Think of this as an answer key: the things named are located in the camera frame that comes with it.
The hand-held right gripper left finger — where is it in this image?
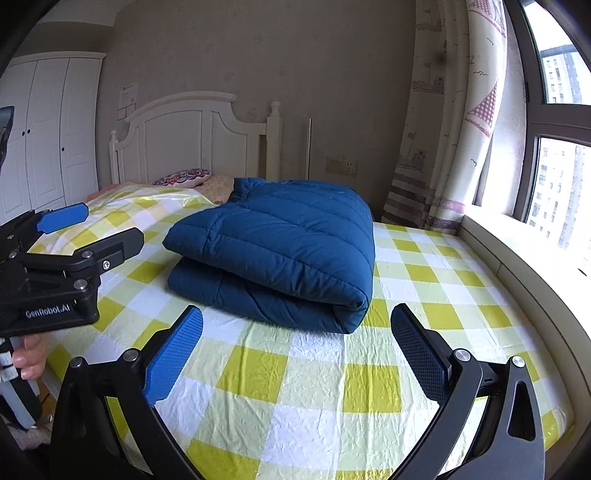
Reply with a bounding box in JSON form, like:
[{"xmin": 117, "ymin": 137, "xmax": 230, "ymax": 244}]
[{"xmin": 51, "ymin": 305, "xmax": 204, "ymax": 480}]

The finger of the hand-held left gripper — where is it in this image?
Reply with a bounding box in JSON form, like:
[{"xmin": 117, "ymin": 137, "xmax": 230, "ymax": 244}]
[
  {"xmin": 21, "ymin": 227, "xmax": 145, "ymax": 286},
  {"xmin": 0, "ymin": 203, "xmax": 90, "ymax": 266}
]

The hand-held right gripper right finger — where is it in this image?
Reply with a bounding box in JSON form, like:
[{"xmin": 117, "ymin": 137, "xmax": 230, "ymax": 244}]
[{"xmin": 390, "ymin": 303, "xmax": 548, "ymax": 480}]

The blue puffer jacket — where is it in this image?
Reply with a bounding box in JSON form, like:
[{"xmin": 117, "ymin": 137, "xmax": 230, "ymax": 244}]
[{"xmin": 163, "ymin": 178, "xmax": 375, "ymax": 334}]

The person's left hand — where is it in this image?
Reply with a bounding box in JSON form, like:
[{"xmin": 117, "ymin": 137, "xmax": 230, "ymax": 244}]
[{"xmin": 12, "ymin": 333, "xmax": 48, "ymax": 380}]

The white wardrobe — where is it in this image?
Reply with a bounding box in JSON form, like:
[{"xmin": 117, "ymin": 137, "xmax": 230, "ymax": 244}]
[{"xmin": 0, "ymin": 52, "xmax": 107, "ymax": 224}]

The patterned pillow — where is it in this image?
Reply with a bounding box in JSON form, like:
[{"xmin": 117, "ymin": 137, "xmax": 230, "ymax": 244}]
[{"xmin": 152, "ymin": 168, "xmax": 212, "ymax": 188}]

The yellow checked bed sheet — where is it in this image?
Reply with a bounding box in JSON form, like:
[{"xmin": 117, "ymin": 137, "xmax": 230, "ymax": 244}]
[{"xmin": 44, "ymin": 182, "xmax": 575, "ymax": 480}]

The beige pillow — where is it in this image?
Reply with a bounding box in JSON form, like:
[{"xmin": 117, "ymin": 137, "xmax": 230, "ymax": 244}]
[{"xmin": 199, "ymin": 174, "xmax": 236, "ymax": 204}]

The white wooden headboard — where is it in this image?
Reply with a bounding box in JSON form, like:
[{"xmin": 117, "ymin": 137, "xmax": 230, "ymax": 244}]
[{"xmin": 109, "ymin": 91, "xmax": 282, "ymax": 195}]

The beige window sill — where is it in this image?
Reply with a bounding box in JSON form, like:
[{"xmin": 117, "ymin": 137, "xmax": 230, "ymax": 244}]
[{"xmin": 457, "ymin": 215, "xmax": 591, "ymax": 444}]

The printed curtain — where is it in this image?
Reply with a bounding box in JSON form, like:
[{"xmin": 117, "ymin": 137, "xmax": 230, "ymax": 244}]
[{"xmin": 382, "ymin": 0, "xmax": 509, "ymax": 232}]

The window with grey frame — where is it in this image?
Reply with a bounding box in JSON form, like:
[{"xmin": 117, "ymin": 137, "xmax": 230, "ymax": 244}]
[{"xmin": 471, "ymin": 0, "xmax": 591, "ymax": 259}]

